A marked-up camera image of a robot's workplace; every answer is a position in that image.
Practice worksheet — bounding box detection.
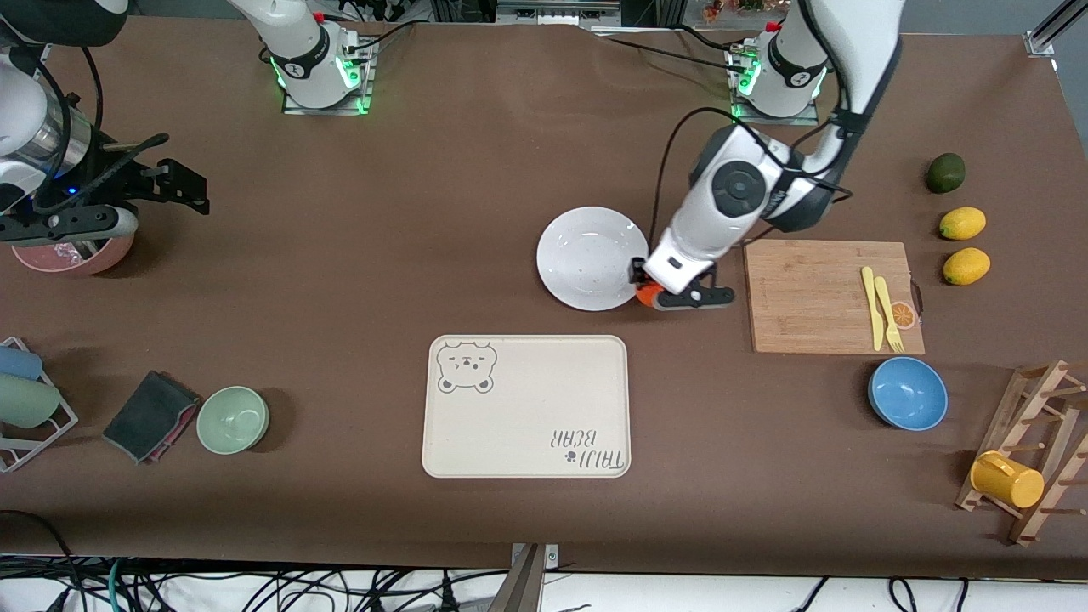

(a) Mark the white round plate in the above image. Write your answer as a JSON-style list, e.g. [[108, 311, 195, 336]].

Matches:
[[536, 207, 651, 312]]

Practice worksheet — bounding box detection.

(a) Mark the pink bowl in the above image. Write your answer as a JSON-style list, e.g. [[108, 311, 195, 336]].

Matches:
[[10, 234, 135, 276]]

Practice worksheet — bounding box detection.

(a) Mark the wooden cutting board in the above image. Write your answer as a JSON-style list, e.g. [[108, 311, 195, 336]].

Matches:
[[744, 239, 926, 355]]

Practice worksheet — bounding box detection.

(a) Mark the beige bear print tray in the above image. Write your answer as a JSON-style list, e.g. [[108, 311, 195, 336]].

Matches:
[[422, 334, 632, 479]]

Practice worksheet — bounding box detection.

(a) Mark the light blue cup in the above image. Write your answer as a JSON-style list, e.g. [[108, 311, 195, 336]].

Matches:
[[0, 346, 43, 381]]

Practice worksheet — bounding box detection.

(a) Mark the dark grey folded cloth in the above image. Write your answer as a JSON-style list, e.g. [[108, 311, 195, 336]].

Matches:
[[102, 370, 202, 465]]

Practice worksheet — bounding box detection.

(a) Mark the pale green bowl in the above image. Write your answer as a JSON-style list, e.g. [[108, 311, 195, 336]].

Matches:
[[196, 386, 270, 456]]

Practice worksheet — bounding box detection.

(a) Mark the yellow plastic knife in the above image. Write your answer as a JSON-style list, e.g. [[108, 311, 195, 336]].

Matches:
[[861, 267, 886, 352]]

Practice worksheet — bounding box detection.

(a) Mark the pale green cup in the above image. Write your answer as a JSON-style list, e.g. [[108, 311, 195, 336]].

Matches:
[[0, 375, 62, 429]]

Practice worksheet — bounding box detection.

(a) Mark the yellow plastic fork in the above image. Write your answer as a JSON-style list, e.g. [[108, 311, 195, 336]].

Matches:
[[874, 276, 905, 354]]

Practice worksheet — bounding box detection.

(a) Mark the blue bowl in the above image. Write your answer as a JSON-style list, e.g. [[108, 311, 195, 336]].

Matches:
[[868, 356, 949, 432]]

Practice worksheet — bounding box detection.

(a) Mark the dark green avocado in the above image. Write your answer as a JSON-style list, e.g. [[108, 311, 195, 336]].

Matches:
[[926, 153, 966, 195]]

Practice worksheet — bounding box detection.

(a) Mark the yellow lemon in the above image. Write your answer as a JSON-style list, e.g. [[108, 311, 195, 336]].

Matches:
[[943, 247, 992, 286], [939, 207, 988, 241]]

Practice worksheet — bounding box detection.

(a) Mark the wooden drying rack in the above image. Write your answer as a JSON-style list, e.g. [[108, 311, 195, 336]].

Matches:
[[955, 360, 1088, 547]]

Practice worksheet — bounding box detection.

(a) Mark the yellow cup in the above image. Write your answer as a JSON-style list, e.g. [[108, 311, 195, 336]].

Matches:
[[970, 451, 1046, 509]]

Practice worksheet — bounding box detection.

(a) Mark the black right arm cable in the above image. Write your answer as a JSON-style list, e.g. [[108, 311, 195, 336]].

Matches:
[[79, 47, 105, 130]]

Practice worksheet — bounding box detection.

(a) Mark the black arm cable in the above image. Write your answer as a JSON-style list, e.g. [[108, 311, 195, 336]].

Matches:
[[650, 106, 853, 249], [79, 47, 105, 130]]

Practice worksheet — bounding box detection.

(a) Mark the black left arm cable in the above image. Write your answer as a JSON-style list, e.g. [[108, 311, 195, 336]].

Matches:
[[650, 106, 853, 249]]

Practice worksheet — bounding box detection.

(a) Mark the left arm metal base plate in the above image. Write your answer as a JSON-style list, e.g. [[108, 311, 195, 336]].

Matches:
[[727, 47, 821, 127]]

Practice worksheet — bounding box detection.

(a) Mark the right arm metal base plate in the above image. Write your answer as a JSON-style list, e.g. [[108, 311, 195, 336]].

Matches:
[[282, 38, 376, 116]]

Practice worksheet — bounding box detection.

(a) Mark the black table cable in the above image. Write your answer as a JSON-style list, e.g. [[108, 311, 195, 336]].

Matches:
[[595, 32, 753, 74], [344, 19, 426, 54]]

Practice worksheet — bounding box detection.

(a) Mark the white wire cup rack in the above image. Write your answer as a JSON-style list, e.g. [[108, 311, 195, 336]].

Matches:
[[0, 337, 79, 473]]

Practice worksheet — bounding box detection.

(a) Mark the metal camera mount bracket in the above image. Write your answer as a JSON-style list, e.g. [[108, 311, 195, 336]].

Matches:
[[489, 543, 562, 612]]

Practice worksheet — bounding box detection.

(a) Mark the teal cable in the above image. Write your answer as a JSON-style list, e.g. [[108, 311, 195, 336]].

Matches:
[[104, 559, 130, 612]]

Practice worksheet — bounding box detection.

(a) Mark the aluminium frame profile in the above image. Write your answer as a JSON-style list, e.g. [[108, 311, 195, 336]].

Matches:
[[1024, 0, 1088, 57]]

